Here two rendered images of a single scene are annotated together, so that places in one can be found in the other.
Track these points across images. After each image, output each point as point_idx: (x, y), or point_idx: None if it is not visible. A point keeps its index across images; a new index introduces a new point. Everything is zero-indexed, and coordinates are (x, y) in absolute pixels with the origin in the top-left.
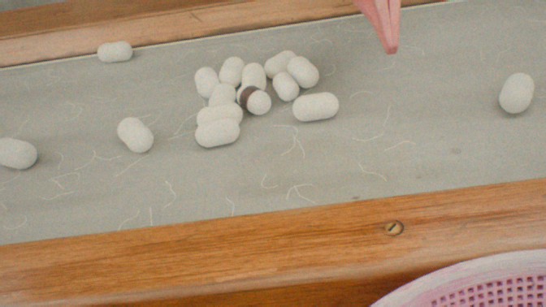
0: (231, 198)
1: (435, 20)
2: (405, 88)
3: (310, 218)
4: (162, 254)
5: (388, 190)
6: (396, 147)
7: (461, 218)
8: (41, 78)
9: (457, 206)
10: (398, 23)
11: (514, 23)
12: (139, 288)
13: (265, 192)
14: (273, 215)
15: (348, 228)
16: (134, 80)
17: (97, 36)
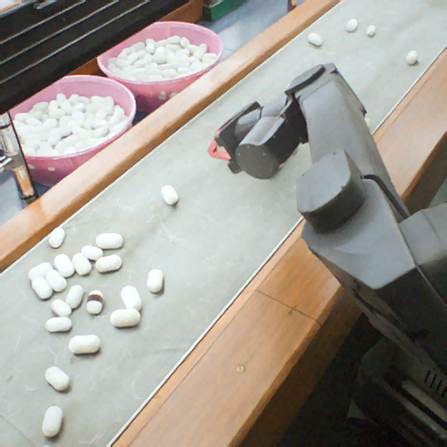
0: (212, 124)
1: (262, 230)
2: (217, 184)
3: (170, 117)
4: (191, 94)
5: (174, 150)
6: (189, 162)
7: (136, 136)
8: (372, 107)
9: (140, 138)
10: (209, 146)
11: (221, 250)
12: (185, 89)
13: (206, 130)
14: (180, 113)
15: (159, 120)
16: None
17: (388, 122)
